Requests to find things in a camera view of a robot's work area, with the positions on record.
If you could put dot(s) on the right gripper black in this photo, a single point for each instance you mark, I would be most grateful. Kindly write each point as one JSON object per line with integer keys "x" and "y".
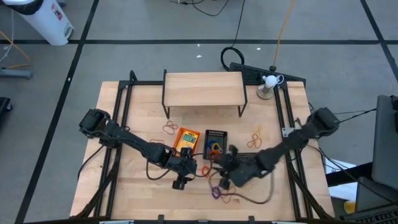
{"x": 242, "y": 171}

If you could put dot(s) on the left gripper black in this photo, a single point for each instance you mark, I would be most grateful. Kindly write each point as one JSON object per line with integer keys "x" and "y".
{"x": 185, "y": 166}

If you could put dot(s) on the orange coil wristband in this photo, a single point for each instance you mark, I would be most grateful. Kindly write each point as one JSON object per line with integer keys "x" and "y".
{"x": 202, "y": 170}

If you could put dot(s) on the orange plastic basket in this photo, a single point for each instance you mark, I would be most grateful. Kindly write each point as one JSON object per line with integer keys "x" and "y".
{"x": 178, "y": 141}

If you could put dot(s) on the orange rubber band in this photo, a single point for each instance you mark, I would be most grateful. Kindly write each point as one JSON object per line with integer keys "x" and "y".
{"x": 255, "y": 142}

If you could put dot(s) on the red coil wristband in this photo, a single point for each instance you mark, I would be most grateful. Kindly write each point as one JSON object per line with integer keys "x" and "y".
{"x": 214, "y": 154}

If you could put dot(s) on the long red rubber band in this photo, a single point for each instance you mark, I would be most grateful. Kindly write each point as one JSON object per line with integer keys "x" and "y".
{"x": 227, "y": 201}

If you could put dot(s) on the blue coil wristband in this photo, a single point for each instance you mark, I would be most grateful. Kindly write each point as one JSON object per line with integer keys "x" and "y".
{"x": 211, "y": 144}

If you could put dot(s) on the yellow coil wristband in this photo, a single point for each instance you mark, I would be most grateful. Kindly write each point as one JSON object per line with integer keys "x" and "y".
{"x": 218, "y": 145}

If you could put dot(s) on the purple coil wristband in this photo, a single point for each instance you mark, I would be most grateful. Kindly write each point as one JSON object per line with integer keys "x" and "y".
{"x": 214, "y": 194}

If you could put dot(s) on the yellow rubber band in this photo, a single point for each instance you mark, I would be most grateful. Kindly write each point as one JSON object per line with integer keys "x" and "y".
{"x": 259, "y": 129}

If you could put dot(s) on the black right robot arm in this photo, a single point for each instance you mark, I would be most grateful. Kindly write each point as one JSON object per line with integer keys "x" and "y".
{"x": 295, "y": 140}

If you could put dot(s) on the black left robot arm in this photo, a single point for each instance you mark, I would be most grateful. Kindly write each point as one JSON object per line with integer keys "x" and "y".
{"x": 133, "y": 141}

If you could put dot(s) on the white bulb desk lamp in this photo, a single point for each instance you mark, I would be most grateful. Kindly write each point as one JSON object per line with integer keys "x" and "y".
{"x": 270, "y": 81}

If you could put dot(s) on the black table clamp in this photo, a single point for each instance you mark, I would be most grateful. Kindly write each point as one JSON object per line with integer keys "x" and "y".
{"x": 160, "y": 219}
{"x": 252, "y": 220}

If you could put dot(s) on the wooden shelf riser black legs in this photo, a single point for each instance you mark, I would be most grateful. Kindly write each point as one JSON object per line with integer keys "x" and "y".
{"x": 203, "y": 88}

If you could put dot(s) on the white paper sheet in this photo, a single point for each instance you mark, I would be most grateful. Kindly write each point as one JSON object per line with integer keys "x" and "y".
{"x": 332, "y": 166}

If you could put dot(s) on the black perforated panel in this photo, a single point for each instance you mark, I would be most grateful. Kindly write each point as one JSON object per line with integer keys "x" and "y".
{"x": 248, "y": 73}

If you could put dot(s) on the small yellow object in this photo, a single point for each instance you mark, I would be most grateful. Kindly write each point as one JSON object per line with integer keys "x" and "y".
{"x": 349, "y": 207}

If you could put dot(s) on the black keyboard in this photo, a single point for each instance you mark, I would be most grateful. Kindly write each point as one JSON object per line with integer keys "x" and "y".
{"x": 373, "y": 216}

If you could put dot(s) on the grey computer monitor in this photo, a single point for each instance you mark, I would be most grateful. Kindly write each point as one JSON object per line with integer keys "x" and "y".
{"x": 385, "y": 140}

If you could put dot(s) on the black floor object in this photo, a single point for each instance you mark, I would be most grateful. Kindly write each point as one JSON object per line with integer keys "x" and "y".
{"x": 3, "y": 105}

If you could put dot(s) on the grey metal bar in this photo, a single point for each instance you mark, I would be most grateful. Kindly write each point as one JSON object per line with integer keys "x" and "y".
{"x": 15, "y": 73}

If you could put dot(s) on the white cylindrical bin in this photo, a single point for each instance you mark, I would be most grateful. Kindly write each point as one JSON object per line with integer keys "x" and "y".
{"x": 40, "y": 21}

